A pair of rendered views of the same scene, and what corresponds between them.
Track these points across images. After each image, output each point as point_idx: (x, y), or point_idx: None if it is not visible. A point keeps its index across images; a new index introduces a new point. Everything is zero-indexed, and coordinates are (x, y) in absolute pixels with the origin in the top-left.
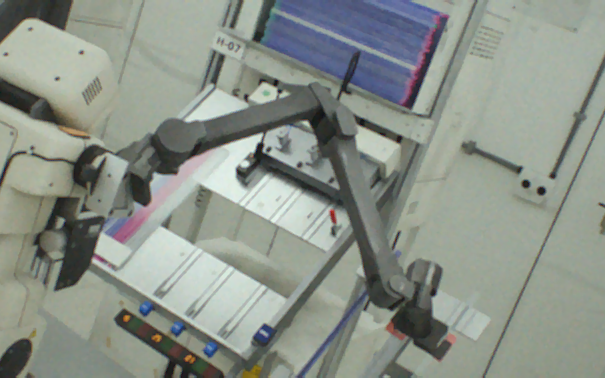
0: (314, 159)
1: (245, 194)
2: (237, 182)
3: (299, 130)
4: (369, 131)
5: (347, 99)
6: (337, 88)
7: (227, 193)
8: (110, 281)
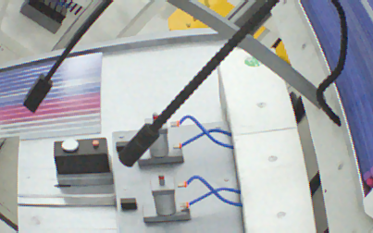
0: (159, 212)
1: (38, 194)
2: (52, 174)
3: (223, 156)
4: (312, 224)
5: (330, 135)
6: (332, 104)
7: (24, 175)
8: None
